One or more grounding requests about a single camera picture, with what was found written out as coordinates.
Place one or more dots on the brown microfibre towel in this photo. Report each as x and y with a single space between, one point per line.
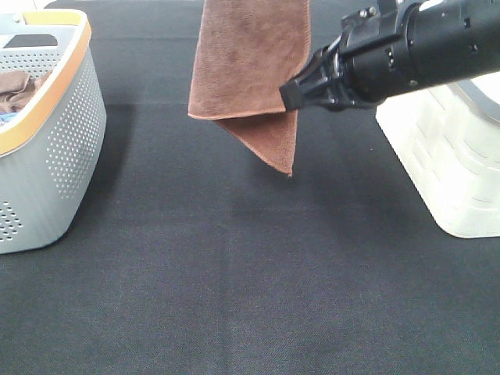
246 50

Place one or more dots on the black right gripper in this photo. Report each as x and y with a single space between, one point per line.
367 63

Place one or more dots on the brown towel in basket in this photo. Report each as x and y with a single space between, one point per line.
18 88

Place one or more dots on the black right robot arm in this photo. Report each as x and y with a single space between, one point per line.
449 41

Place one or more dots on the white plastic storage basket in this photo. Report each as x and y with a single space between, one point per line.
447 139

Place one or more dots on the grey perforated laundry basket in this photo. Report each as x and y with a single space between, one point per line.
49 150

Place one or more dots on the black table cloth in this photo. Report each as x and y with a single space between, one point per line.
189 255

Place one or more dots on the blue cloth in basket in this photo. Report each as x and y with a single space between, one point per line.
6 117

